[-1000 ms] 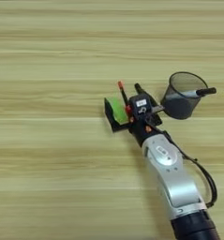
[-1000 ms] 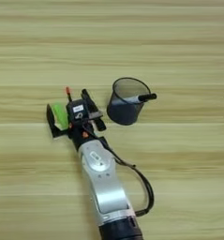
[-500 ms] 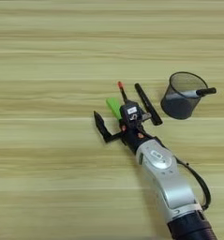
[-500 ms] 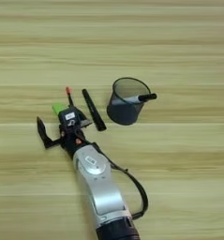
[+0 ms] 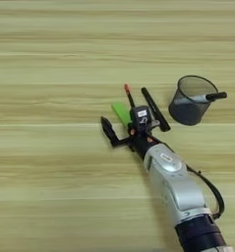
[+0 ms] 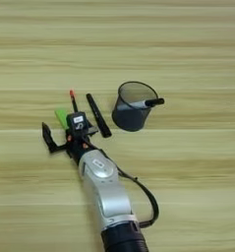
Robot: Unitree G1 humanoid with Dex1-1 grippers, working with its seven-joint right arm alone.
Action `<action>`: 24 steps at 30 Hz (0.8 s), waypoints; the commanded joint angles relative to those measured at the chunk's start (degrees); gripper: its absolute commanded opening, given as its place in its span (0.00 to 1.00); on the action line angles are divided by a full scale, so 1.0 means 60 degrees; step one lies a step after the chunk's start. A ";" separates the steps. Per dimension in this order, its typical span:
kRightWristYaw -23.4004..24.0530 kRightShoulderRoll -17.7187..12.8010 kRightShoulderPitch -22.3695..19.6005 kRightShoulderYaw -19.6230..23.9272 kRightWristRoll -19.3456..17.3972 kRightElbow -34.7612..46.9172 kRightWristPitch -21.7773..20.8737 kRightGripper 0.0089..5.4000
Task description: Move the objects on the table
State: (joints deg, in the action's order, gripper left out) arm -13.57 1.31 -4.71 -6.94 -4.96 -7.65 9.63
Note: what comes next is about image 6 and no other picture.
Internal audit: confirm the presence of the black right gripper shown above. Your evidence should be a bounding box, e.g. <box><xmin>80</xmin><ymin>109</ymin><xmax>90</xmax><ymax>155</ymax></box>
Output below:
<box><xmin>41</xmin><ymin>121</ymin><xmax>99</xmax><ymax>165</ymax></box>

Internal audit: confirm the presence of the black marker pen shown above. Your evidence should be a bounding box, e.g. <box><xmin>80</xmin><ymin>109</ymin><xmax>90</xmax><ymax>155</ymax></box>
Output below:
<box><xmin>86</xmin><ymin>93</ymin><xmax>113</xmax><ymax>139</ymax></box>

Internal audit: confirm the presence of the red and black pen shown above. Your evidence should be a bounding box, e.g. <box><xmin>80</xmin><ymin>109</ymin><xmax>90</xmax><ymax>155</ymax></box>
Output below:
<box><xmin>69</xmin><ymin>89</ymin><xmax>80</xmax><ymax>114</ymax></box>

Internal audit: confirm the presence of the black mesh pen cup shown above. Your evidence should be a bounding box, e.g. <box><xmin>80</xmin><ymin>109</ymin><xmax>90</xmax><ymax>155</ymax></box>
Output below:
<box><xmin>111</xmin><ymin>81</ymin><xmax>159</xmax><ymax>133</ymax></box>

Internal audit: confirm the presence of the small black box white label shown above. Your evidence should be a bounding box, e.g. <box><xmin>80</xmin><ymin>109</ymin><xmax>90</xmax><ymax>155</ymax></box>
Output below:
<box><xmin>66</xmin><ymin>111</ymin><xmax>89</xmax><ymax>133</ymax></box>

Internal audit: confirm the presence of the white marker black cap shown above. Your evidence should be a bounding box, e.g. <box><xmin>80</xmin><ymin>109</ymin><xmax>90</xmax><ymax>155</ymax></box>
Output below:
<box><xmin>116</xmin><ymin>96</ymin><xmax>165</xmax><ymax>111</ymax></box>

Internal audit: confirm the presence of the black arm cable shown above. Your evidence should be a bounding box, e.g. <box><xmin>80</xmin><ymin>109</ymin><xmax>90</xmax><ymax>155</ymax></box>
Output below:
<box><xmin>88</xmin><ymin>140</ymin><xmax>160</xmax><ymax>229</ymax></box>

